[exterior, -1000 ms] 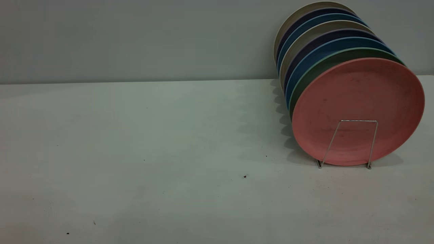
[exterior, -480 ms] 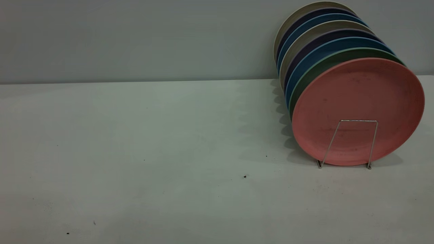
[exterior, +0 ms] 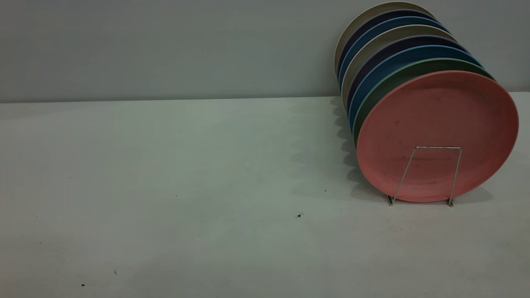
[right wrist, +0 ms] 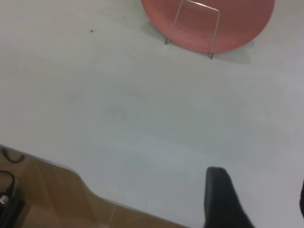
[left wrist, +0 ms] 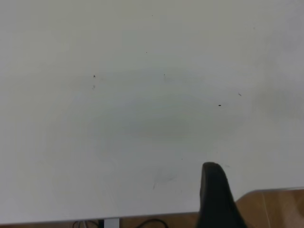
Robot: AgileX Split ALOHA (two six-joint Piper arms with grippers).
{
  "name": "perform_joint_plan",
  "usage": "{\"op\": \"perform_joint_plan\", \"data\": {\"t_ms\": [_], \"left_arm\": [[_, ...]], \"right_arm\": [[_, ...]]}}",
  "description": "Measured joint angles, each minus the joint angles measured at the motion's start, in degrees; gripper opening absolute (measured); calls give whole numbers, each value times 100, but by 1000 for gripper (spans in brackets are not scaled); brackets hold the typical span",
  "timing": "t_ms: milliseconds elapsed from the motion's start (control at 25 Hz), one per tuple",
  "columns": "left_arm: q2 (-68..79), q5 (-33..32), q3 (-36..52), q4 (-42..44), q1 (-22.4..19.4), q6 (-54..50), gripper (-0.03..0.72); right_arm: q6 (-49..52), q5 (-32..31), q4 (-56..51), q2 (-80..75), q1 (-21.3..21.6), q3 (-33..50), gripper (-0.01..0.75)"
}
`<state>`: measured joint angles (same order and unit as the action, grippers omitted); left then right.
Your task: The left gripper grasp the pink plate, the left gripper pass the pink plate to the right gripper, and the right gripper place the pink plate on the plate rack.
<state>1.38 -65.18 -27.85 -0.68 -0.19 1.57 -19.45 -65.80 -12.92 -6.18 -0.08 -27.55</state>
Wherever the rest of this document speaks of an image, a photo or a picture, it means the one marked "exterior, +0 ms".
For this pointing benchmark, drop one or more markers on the pink plate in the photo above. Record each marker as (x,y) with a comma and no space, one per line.
(434,120)

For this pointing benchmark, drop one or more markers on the green plate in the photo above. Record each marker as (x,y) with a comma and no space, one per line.
(410,69)

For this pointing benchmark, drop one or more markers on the blue plate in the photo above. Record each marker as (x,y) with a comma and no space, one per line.
(397,21)
(414,52)

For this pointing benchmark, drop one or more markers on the beige plate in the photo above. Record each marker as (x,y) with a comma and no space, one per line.
(389,4)
(405,30)

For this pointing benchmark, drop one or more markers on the purple plate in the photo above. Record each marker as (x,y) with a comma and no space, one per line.
(414,40)
(397,13)

